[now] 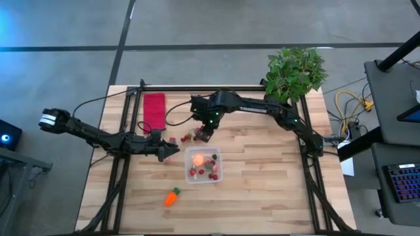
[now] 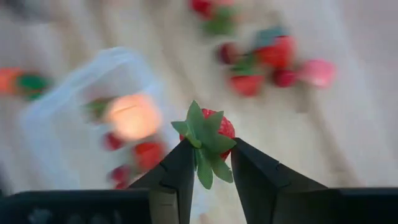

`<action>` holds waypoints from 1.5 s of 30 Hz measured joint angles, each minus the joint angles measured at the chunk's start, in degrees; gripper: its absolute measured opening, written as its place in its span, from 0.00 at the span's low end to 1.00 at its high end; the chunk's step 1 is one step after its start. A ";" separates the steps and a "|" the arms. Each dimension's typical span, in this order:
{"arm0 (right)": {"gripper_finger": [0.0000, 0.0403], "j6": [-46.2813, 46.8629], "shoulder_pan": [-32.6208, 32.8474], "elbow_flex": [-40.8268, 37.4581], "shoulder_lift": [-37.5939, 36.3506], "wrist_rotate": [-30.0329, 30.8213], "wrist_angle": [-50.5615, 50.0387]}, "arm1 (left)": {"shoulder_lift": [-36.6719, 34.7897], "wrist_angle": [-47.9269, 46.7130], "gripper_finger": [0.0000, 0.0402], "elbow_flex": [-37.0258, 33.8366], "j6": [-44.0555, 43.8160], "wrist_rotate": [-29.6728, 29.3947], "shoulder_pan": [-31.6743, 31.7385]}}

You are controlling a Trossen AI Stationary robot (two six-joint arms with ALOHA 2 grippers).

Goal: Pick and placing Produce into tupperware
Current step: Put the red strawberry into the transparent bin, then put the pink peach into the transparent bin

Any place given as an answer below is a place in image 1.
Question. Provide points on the orange toy peach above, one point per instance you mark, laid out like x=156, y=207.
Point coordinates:
x=198, y=160

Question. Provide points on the pink toy fruit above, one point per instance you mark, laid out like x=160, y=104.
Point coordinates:
x=215, y=168

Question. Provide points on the orange toy carrot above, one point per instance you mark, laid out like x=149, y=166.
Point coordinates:
x=170, y=198

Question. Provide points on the red folded cloth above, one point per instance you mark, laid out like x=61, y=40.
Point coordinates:
x=154, y=111

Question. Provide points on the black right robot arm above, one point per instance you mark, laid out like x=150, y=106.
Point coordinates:
x=262, y=108

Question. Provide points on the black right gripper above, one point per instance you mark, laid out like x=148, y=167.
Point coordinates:
x=208, y=120

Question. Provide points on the grey desk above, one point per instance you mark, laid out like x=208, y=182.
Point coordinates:
x=390, y=95
x=397, y=213

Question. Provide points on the backlit computer keyboard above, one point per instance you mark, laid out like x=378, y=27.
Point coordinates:
x=405, y=182

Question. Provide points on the black pole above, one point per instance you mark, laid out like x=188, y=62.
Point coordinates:
x=398, y=50

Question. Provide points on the dark tablet screen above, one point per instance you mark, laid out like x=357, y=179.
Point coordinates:
x=411, y=115

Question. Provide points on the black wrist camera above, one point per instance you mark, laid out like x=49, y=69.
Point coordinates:
x=155, y=135
x=200, y=105

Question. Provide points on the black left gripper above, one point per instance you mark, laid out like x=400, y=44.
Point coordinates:
x=152, y=147

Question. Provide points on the white paper sheet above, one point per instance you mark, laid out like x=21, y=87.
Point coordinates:
x=348, y=167

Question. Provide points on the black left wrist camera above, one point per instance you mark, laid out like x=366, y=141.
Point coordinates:
x=155, y=135

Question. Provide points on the green leafy plant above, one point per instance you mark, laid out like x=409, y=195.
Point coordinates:
x=295, y=73

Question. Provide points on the black device with blue light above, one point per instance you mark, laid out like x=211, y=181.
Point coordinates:
x=8, y=136

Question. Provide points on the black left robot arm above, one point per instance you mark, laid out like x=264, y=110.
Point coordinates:
x=92, y=134

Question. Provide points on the black metal table frame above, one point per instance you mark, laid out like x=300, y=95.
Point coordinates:
x=136, y=108

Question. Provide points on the clear plastic tupperware container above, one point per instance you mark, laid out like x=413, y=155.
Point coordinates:
x=187, y=164

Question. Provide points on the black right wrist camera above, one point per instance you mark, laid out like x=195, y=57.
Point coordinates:
x=200, y=105

